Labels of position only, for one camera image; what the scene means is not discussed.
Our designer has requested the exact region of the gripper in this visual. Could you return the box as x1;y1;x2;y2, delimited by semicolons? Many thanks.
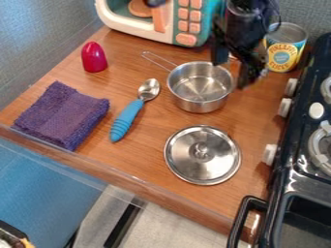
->
209;0;283;90

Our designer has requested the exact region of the silver pot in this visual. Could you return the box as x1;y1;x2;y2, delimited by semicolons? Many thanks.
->
140;50;236;114

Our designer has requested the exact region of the silver pot lid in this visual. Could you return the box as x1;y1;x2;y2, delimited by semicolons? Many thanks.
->
163;124;244;187

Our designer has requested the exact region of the yellow blue labelled can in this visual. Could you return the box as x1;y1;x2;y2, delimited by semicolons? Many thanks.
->
262;21;311;74

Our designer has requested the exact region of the toy microwave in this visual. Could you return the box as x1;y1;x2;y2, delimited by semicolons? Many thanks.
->
93;0;230;48

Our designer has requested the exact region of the toy stove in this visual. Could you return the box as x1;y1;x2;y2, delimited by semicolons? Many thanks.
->
226;32;331;248

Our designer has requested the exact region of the red toy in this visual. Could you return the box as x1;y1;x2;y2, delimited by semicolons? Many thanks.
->
79;41;110;74

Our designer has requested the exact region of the purple cloth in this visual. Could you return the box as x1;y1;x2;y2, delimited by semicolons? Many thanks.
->
10;80;111;152

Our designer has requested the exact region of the blue handled silver spoon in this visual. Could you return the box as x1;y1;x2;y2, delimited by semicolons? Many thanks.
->
108;77;162;143

